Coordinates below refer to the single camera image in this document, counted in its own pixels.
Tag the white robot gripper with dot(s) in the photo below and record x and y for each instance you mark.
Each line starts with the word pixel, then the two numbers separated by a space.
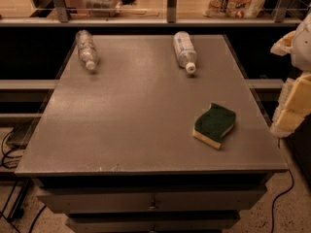
pixel 301 46

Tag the clear plastic bottle right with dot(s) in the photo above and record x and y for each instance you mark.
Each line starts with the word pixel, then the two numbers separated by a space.
pixel 185 52

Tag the colourful snack bag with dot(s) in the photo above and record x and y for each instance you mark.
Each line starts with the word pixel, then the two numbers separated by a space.
pixel 233 8

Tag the grey drawer cabinet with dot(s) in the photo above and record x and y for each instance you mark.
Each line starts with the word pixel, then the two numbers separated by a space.
pixel 130 124

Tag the grey metal shelf rail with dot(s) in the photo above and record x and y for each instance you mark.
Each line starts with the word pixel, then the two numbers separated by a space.
pixel 137 13

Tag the lower grey drawer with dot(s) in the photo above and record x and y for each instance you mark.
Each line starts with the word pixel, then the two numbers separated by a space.
pixel 153 222

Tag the clear plastic storage box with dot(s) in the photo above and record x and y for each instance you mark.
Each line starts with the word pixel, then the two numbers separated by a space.
pixel 102 8

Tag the grey drawer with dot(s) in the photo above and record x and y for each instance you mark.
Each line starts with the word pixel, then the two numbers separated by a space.
pixel 101 200
pixel 153 222

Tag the clear plastic bottle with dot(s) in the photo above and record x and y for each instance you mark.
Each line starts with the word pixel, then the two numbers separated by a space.
pixel 185 52
pixel 87 51

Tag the upper grey drawer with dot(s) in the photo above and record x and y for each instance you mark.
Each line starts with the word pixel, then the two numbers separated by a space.
pixel 101 200

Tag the green and yellow sponge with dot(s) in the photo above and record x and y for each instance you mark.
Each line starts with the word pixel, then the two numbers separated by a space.
pixel 213 125

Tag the clear plastic bottle left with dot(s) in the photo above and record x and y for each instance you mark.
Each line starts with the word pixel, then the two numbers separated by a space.
pixel 87 51

